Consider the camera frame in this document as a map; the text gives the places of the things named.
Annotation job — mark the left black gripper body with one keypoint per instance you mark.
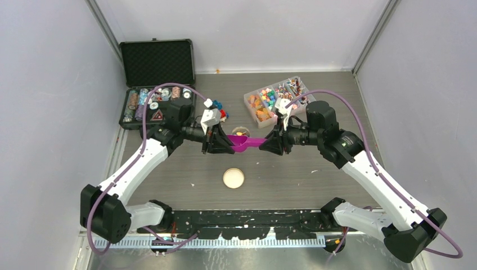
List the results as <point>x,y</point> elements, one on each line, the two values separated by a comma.
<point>210,136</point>

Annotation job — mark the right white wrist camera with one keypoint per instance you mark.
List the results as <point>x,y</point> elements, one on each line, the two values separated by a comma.
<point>283,111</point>

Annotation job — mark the gold jar lid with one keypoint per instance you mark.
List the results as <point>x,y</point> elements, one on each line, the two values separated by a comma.
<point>233,178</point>

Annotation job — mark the clear compartment candy box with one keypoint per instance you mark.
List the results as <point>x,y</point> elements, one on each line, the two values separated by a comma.
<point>261,102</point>

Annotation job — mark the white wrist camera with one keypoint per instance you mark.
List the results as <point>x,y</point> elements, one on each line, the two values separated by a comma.
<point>210,117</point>
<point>283,111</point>

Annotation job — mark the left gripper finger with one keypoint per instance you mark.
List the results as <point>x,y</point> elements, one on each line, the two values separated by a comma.
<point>219,149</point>
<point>220,137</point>

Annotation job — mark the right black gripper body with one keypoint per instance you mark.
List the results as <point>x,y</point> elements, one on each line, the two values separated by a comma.
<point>299,135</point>

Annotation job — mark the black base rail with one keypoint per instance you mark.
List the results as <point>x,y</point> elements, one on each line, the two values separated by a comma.
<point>248,224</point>

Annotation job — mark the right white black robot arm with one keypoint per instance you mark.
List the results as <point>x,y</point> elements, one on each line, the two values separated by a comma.
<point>406,227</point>

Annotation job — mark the black poker chip case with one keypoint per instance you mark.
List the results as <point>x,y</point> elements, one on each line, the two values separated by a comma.
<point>148,64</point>

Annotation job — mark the blue red brick toy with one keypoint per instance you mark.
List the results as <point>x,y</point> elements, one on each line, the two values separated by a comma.
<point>223,114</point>

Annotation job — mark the clear plastic jar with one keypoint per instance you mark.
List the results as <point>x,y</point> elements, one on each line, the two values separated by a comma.
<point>241,131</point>

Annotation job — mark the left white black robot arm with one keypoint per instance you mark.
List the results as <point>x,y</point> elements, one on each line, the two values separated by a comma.
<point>104,208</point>

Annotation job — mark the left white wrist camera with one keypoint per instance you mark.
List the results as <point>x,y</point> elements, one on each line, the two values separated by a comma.
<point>210,117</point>

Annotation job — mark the magenta plastic scoop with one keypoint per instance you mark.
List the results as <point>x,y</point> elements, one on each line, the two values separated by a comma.
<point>242,143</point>

